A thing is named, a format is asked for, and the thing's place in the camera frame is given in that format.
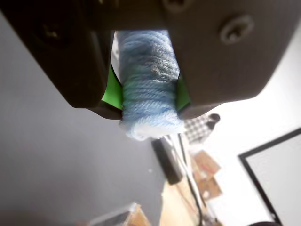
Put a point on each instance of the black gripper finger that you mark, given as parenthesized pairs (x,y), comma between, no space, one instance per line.
(58,47)
(223,58)

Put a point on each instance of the light blue yarn block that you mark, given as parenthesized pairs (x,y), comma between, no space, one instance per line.
(148,99)

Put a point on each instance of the small brown cardboard box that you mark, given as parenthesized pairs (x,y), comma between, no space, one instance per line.
(207,164)
(210,188)

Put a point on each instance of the black white checkered board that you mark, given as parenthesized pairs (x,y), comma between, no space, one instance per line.
(197,129)

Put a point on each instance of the dark grey table mat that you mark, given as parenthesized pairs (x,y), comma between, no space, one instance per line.
(47,153)

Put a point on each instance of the black power strip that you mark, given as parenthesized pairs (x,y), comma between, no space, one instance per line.
(168,164)

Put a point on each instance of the black framed white board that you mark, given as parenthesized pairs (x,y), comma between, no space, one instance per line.
(277,176)

